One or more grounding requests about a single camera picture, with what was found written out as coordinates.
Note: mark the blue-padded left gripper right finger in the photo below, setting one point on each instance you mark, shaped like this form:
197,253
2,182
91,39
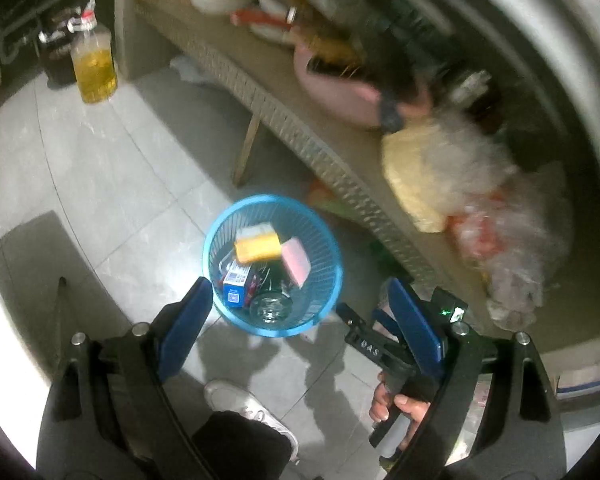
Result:
519,435

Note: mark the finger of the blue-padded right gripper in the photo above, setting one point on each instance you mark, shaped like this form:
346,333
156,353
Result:
385,324

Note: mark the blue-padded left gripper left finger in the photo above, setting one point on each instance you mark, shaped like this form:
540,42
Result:
107,415

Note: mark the pink sponge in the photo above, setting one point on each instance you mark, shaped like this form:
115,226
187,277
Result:
296,261

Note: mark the yellow sponge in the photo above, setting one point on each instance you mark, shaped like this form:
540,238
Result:
257,243

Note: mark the blue toothpaste box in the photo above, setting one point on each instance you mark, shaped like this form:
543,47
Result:
236,285

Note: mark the person's right hand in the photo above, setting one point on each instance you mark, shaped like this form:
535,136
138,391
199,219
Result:
398,413

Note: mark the white sneaker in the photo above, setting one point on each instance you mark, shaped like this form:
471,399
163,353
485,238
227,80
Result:
224,396

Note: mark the blue plastic waste basket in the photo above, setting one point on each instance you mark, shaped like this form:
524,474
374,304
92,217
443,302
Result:
290,218

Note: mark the red clear plastic bag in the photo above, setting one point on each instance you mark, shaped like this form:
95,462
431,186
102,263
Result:
518,245

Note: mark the yellow plastic bag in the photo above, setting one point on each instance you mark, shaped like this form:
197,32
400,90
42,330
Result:
435,166

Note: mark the pink plastic basin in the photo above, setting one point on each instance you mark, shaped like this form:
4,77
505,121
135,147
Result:
354,101

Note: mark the wooden shelf board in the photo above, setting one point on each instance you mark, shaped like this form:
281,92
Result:
347,159

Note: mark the stack of plates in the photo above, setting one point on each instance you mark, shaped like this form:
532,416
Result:
277,21

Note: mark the yellow cooking oil bottle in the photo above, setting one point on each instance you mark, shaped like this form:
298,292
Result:
92,58

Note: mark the dark ceramic jar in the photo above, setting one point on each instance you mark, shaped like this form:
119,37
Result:
54,44

